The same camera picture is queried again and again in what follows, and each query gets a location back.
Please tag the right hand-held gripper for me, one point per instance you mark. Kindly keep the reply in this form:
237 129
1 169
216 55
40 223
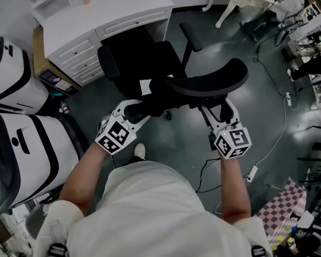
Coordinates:
232 142

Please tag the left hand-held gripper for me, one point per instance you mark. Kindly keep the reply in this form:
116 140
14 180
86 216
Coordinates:
115 136

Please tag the black office chair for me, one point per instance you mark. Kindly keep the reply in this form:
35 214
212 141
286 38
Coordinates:
200 84

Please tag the person's left forearm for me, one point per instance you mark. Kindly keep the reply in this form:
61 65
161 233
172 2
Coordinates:
83 181

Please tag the person's right forearm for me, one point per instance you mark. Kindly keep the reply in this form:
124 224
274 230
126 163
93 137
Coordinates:
234 189

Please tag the white desk with drawers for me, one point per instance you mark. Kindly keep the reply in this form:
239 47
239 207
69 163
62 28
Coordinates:
109 9

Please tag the white shelf unit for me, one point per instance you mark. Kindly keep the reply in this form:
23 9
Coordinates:
46 1

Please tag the person's left white shoe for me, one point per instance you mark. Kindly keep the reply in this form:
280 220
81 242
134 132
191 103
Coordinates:
139 151

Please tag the person's black trousers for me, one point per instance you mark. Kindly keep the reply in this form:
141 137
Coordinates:
131 161

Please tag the white power strip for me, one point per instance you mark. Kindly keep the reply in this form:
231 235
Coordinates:
288 99
251 173

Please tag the red spray bottle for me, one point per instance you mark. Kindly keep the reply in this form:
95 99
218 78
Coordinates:
65 107

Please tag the person's white shirt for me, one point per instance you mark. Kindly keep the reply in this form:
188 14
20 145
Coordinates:
155 215

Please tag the large white black robot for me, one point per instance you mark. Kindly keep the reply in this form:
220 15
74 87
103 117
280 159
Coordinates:
34 157
10 79

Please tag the brown cardboard box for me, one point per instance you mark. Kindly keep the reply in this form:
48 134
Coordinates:
41 60

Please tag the pink checkered cloth table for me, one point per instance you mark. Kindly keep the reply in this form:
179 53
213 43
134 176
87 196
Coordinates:
281 213

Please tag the white shade table lamp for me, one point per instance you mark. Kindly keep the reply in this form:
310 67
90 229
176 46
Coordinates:
306 219

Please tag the black metal frame stand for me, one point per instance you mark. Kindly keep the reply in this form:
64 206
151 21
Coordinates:
314 159

